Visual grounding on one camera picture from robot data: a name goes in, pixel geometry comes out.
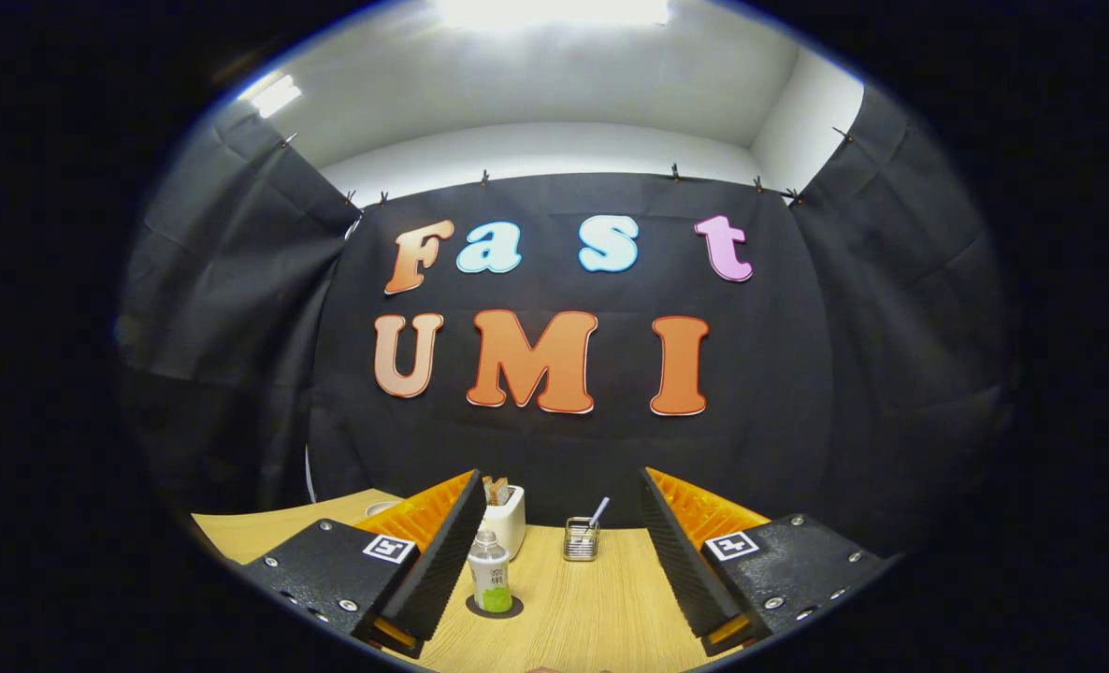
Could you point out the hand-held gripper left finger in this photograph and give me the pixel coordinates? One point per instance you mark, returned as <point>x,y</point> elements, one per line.
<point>442,561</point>

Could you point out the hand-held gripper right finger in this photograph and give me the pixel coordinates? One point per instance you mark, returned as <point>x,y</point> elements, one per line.
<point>681,561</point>

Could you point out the white green label juice bottle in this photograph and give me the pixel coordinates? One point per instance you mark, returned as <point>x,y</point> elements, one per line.
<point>491,579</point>

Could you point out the dark brown round coaster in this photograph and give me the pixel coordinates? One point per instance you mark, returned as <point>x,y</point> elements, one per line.
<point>515,609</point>

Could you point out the cream toaster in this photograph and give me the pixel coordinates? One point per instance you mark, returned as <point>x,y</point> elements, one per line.
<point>510,523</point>

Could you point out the small dish with dates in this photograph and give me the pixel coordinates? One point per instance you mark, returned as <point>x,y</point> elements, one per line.
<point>381,508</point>

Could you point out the bread slice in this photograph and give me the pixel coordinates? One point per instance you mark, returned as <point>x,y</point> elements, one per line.
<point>496,490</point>

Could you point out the metal spoon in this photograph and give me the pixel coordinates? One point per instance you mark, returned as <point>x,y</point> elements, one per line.
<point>599,510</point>

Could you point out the wooden table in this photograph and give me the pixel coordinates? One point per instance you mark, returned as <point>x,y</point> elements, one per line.
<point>592,608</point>

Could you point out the black backdrop cloth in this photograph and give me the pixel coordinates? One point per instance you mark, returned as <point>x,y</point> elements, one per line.
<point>798,374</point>

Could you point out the small ceiling light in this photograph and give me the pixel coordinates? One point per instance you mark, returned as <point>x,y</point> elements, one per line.
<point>272,95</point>

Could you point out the large ceiling light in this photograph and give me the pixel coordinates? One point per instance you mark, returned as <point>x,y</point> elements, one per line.
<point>554,11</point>

